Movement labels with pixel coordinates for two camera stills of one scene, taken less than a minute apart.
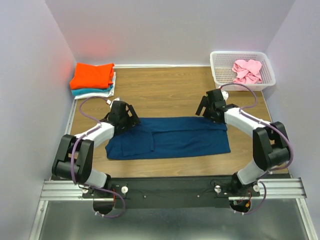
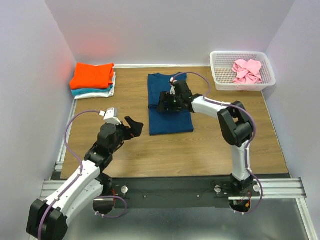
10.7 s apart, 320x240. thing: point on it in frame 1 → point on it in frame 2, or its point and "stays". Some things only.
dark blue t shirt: [169, 135] → [166, 122]
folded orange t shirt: [89, 76] stays
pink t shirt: [247, 72] stays
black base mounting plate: [204, 192] stays
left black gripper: [132, 120] → [135, 130]
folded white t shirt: [108, 94] stays
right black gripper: [204, 102] → [165, 97]
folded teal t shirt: [75, 92] stays
